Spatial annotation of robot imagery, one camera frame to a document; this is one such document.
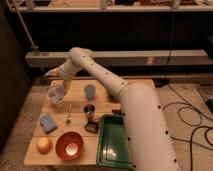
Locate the blue sponge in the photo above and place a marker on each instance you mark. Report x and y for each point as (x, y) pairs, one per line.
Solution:
(48, 124)

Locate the red bowl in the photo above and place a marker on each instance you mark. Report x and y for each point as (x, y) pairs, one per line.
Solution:
(69, 146)

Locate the green plastic tray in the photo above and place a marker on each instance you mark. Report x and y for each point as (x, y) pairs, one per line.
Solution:
(112, 148)

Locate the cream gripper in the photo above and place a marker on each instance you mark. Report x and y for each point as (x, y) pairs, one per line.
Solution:
(65, 71)

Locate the bunch of dark grapes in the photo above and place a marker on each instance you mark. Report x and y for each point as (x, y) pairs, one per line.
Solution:
(117, 112)

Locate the metal stand pole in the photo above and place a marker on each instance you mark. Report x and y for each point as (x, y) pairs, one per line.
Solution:
(22, 31)

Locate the blue plastic cup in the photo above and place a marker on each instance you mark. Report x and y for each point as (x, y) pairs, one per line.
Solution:
(90, 91)

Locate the orange fruit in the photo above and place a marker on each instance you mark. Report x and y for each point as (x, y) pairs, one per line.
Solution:
(44, 145)

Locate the metal fork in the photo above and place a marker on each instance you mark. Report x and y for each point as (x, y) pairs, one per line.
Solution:
(68, 119)

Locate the small metal cup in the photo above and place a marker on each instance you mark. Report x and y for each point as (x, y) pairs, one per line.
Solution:
(89, 110)

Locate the small dark box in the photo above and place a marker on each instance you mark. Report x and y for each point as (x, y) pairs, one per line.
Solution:
(92, 127)

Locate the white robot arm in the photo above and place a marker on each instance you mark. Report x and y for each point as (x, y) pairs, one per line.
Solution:
(150, 144)

